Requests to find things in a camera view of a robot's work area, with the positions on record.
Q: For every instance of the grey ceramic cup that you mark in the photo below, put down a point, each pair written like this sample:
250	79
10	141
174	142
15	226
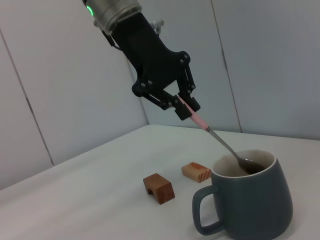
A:
250	200

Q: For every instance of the dark arched wooden block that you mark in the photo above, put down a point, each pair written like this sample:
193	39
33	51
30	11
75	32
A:
162	190

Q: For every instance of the light wooden block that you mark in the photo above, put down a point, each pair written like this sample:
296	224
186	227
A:
197	172

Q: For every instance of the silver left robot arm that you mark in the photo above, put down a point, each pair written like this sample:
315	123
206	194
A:
110	10

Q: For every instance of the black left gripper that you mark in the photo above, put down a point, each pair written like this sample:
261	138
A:
150	57

